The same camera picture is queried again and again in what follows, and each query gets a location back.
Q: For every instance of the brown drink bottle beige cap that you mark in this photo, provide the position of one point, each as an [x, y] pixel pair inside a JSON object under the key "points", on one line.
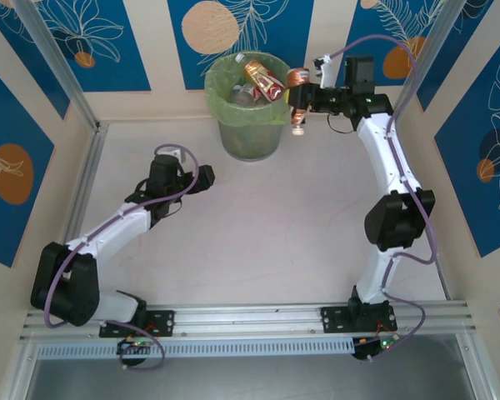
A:
{"points": [[298, 77]]}

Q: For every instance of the amber tea bottle red label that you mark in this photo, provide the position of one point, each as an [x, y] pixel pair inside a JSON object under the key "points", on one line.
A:
{"points": [[264, 81]]}

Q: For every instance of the clear bottle red white label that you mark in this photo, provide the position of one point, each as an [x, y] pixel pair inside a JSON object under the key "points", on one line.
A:
{"points": [[246, 96]]}

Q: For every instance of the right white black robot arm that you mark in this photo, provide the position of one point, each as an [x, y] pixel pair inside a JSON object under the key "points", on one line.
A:
{"points": [[383, 150]]}

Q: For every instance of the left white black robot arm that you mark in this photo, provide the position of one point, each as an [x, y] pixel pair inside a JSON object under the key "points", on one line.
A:
{"points": [[112, 229]]}

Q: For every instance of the translucent grey waste bin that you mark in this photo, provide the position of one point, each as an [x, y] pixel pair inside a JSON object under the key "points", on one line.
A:
{"points": [[250, 141]]}

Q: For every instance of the green plastic bin liner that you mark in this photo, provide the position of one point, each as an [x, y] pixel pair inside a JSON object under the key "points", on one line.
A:
{"points": [[221, 104]]}

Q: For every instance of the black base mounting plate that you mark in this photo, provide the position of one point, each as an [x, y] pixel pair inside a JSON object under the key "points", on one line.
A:
{"points": [[333, 320], [162, 323]]}

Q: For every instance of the small lit circuit board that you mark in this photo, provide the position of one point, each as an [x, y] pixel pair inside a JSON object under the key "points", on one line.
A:
{"points": [[135, 345], [366, 348]]}

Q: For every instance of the grey metal shelf panel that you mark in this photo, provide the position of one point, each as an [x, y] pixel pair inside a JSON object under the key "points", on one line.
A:
{"points": [[250, 379]]}

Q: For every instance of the aluminium frame post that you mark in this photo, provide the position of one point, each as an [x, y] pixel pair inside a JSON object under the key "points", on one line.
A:
{"points": [[425, 62], [59, 62]]}

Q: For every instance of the long aluminium base rail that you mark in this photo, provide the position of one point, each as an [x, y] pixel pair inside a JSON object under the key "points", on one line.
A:
{"points": [[250, 318]]}

